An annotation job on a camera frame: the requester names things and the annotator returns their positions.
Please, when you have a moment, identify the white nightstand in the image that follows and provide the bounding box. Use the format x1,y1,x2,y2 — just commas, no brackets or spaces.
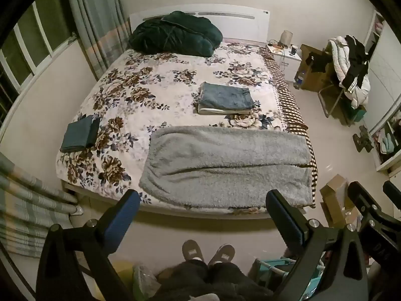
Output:
266,42,303,84

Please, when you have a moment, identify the white wardrobe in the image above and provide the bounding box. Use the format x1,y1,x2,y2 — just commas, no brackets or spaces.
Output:
363,9,401,173

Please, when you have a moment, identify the floral printed blanket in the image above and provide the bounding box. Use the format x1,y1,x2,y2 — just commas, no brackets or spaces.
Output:
56,42,318,215

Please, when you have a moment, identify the teal and white rack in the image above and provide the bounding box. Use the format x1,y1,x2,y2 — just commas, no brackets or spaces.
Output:
251,255,329,301

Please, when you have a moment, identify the folded dark teal cloth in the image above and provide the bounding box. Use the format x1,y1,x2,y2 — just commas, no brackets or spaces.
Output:
59,115,101,153

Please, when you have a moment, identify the brown checkered bedsheet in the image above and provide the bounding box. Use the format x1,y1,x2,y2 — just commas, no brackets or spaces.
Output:
260,45,318,207

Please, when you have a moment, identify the metal frame chair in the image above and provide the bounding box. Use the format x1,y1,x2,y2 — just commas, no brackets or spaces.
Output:
319,82,354,123

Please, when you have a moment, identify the folded white garment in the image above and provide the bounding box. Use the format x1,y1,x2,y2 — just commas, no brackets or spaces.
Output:
197,107,252,115

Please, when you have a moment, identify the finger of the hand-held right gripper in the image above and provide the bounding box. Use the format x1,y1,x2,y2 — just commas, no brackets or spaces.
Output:
382,180,401,203
347,181,390,228

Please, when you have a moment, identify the person's right leg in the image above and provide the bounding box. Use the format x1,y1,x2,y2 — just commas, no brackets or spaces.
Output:
207,262,276,301

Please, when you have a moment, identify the white bed headboard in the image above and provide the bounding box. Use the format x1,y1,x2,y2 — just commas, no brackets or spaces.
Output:
129,4,271,43

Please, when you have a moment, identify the person's right slipper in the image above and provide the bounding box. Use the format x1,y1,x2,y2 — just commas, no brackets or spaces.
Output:
208,244,235,267

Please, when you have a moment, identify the white framed window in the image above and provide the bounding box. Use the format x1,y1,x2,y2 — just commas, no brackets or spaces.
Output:
0,0,77,126

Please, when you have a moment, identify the dark green duvet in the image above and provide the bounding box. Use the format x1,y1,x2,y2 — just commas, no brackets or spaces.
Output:
129,10,224,57

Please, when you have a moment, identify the white bed frame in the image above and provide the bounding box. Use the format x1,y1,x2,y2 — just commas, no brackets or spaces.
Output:
64,180,306,220

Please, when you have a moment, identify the person's left slipper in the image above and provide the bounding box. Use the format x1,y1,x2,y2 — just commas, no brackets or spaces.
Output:
182,240,205,262

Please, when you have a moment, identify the open cardboard box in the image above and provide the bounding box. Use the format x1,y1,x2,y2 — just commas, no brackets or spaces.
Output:
320,174,361,229

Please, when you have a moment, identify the grey fluffy blanket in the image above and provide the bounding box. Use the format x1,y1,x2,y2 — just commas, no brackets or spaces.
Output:
139,125,314,209

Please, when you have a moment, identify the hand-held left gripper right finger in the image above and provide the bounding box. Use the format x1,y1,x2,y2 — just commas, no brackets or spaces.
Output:
266,190,368,301

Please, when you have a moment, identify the person's slipper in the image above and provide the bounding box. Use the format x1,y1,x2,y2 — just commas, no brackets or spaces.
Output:
208,244,235,267
182,240,205,262

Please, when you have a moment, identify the small black garment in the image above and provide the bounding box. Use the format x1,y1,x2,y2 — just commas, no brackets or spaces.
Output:
305,52,329,72

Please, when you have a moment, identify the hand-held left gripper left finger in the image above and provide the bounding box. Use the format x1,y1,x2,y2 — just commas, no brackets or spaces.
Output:
36,190,141,301

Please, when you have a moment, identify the yellow bag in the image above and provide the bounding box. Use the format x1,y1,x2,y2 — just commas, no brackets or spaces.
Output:
111,260,136,290

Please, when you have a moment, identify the person's left leg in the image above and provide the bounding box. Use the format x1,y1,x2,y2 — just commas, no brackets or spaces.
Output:
153,259,210,301

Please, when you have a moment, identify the person's leg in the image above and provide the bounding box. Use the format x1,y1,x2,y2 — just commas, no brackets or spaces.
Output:
207,262,276,301
153,259,210,301

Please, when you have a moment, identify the clear plastic bag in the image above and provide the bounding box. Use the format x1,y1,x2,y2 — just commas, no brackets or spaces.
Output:
133,265,163,301

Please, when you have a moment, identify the green striped curtain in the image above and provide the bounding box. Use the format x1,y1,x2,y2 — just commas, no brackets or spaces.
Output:
64,0,132,80
0,152,79,258

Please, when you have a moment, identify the chair piled with clothes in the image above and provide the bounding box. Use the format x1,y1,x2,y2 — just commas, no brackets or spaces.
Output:
327,36,371,109

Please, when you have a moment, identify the brown cardboard box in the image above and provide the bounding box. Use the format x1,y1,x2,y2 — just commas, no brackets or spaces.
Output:
294,44,334,91

